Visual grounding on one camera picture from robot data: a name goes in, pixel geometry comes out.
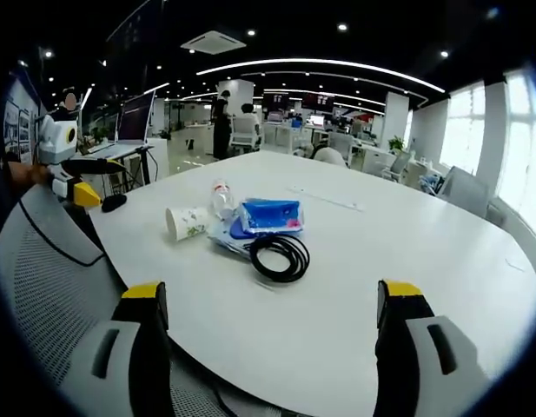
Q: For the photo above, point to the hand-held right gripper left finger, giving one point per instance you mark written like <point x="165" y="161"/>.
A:
<point x="120" y="347"/>

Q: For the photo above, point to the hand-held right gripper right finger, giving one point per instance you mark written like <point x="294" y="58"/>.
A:
<point x="419" y="347"/>

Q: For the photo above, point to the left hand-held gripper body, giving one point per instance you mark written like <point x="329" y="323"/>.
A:
<point x="57" y="139"/>

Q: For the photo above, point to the small black oval object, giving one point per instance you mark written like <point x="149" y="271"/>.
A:
<point x="114" y="203"/>

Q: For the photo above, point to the floral paper cup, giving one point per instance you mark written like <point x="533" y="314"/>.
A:
<point x="188" y="222"/>

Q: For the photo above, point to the clear plastic bottle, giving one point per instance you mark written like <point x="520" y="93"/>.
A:
<point x="222" y="200"/>

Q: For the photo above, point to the blue and white packet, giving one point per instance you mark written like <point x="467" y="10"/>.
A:
<point x="228" y="243"/>

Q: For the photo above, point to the blue tissue packet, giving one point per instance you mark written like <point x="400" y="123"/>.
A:
<point x="272" y="216"/>

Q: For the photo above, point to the person's left hand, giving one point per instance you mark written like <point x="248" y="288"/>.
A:
<point x="31" y="174"/>

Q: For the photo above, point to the white standing desk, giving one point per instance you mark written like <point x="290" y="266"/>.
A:
<point x="120" y="160"/>

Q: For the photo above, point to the open laptop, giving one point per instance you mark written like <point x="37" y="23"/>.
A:
<point x="135" y="117"/>

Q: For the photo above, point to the grey mesh office chair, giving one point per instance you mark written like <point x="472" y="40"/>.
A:
<point x="46" y="278"/>

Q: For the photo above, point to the white table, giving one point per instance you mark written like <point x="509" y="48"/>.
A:
<point x="337" y="304"/>

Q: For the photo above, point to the small white paper scrap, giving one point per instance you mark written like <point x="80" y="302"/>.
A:
<point x="515" y="265"/>

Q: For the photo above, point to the white office chair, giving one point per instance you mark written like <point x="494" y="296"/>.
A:
<point x="398" y="167"/>
<point x="245" y="132"/>

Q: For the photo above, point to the grey chair backrest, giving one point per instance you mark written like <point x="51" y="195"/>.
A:
<point x="465" y="191"/>

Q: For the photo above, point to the ceiling air vent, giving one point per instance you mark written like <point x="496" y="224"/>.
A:
<point x="213" y="42"/>

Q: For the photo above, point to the green potted plant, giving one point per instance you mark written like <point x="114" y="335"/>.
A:
<point x="397" y="143"/>

